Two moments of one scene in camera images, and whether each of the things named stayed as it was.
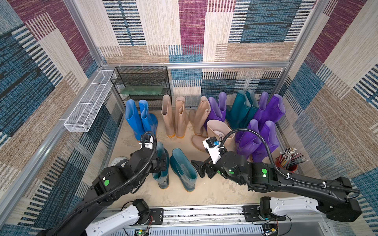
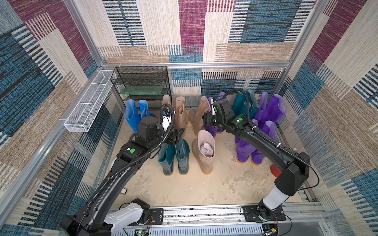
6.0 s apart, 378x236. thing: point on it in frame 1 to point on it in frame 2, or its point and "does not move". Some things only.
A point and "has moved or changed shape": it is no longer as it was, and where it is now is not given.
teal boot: [184, 172] to [182, 152]
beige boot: [197, 116] does not move
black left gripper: [158, 167] to [174, 136]
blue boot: [133, 116] does not move
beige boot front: [181, 119] does not move
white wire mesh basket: [81, 119] does not move
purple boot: [263, 113] does not move
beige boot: [215, 128] has moved or changed shape
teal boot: [237, 112] does not move
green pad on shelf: [142, 89] does not move
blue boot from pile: [149, 121] does not move
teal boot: [162, 177] has moved or changed shape
